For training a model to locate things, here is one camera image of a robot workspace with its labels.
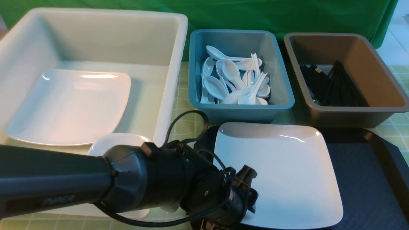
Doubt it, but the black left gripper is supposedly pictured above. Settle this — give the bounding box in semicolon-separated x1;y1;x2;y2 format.
199;165;258;230

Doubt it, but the white square plate in tub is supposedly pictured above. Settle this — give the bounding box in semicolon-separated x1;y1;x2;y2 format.
5;69;131;146

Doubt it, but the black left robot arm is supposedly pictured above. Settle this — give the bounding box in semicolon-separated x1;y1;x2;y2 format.
1;140;259;230

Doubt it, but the small white bowl in tub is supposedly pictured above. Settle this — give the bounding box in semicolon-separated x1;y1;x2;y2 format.
87;133;151;156

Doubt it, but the teal plastic bin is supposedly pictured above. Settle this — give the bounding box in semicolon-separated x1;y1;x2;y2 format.
188;29;295;124

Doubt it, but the white spoon top of bin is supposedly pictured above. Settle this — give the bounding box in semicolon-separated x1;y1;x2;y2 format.
206;45;250;62

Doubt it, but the pile of black chopsticks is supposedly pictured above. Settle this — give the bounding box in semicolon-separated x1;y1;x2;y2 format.
300;61;369;107

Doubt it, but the green backdrop cloth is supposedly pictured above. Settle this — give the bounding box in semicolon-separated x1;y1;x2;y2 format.
1;0;397;65

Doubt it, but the white spoon front diagonal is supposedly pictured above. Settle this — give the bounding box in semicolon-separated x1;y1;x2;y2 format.
221;77;271;105

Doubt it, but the white soup spoon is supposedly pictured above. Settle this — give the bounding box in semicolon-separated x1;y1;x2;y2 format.
238;72;268;105

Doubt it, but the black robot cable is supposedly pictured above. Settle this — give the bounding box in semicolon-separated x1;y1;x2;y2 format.
94;110;237;228

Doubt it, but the green checkered tablecloth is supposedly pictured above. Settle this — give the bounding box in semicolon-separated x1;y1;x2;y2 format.
0;62;409;230

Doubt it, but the white spoon left centre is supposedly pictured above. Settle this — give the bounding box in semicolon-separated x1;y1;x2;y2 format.
203;76;229;101

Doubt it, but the brown plastic bin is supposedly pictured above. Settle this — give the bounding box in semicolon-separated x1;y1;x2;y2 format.
284;33;408;128

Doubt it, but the black serving tray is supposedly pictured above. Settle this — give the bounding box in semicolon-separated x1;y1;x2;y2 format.
194;126;408;230

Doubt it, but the white square rice plate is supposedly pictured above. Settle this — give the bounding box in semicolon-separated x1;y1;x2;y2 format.
214;122;343;229

